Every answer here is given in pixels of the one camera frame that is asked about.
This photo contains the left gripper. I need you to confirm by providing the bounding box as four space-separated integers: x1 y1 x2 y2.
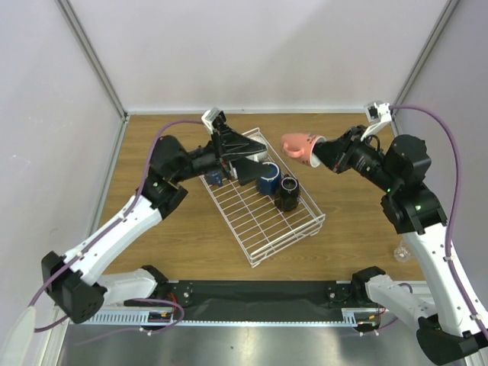
172 117 271 185

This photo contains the small dark blue cup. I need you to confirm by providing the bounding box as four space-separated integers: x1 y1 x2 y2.
204 170 223 187

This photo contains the red mug white interior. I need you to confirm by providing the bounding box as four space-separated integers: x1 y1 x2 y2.
281 133 326 168

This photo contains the dark blue enamel mug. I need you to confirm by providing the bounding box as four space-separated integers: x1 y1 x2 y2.
255 162 281 196

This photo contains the black mug white interior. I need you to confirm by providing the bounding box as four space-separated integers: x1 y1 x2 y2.
274 175 300 212

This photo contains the clear wine glass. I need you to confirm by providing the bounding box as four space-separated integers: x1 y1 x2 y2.
393 241 415 263

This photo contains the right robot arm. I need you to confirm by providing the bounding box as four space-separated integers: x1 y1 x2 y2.
313 126 487 365

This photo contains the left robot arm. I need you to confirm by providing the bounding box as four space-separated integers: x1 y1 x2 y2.
39 110 270 324

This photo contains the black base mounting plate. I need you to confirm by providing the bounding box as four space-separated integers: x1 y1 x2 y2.
171 280 365 322

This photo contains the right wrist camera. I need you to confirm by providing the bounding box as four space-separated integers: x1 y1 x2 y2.
361 101 393 141

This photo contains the white wire dish rack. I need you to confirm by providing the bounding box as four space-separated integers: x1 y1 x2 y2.
200 127 327 269

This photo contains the aluminium cable duct rail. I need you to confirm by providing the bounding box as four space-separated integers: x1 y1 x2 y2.
86 308 149 326

